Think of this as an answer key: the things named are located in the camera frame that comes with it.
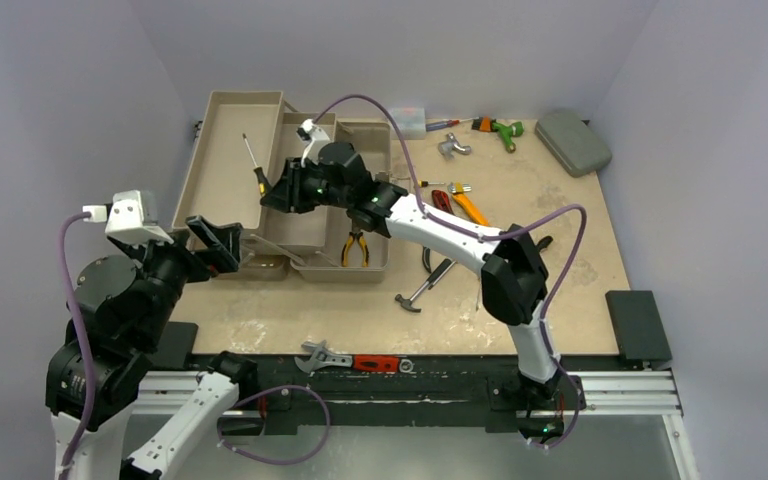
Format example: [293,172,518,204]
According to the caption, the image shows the silver metal socket fitting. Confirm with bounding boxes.
[437,133,472,159]

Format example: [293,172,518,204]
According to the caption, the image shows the black left side block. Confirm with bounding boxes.
[150,322,199,371]

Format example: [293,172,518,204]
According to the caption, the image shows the small black hammer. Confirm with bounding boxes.
[394,259,455,313]

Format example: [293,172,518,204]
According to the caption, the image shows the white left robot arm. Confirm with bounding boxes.
[45,216,260,479]

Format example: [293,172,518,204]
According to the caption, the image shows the clear small parts box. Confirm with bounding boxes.
[388,107,426,140]

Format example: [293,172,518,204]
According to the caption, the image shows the black block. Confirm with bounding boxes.
[150,322,199,371]
[605,290,673,368]

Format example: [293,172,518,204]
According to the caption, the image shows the black right side block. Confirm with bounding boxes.
[605,290,673,368]

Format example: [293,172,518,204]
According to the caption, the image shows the beige translucent plastic toolbox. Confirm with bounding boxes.
[173,91,406,283]

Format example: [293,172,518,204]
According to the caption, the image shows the green orange hose nozzle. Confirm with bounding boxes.
[471,116,525,153]

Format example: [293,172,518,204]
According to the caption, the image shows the red handled adjustable wrench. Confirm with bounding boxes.
[294,340,414,374]

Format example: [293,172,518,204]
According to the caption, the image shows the red black utility knife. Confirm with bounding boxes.
[431,189,454,215]

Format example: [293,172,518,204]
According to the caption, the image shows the black thin screwdriver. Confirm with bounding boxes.
[536,235,554,252]

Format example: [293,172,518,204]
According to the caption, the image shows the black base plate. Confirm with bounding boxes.
[218,355,586,442]

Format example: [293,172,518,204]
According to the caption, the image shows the yellow black pliers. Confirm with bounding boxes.
[340,228,371,269]

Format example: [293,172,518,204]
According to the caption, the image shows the yellow handled screwdriver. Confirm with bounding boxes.
[419,180,446,188]

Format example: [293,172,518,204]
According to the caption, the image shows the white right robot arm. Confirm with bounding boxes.
[260,142,563,407]

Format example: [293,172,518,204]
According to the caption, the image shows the orange utility knife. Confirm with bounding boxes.
[452,193,490,226]

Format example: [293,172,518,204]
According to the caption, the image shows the grey plastic case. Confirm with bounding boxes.
[535,109,613,178]

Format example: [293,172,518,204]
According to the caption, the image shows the red blue small screwdriver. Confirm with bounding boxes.
[425,118,474,132]

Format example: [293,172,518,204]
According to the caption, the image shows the black yellow short screwdriver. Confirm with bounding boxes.
[242,133,269,197]

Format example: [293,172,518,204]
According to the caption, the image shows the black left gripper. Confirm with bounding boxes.
[117,211,241,343]

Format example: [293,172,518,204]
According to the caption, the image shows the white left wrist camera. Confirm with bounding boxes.
[82,190,174,246]

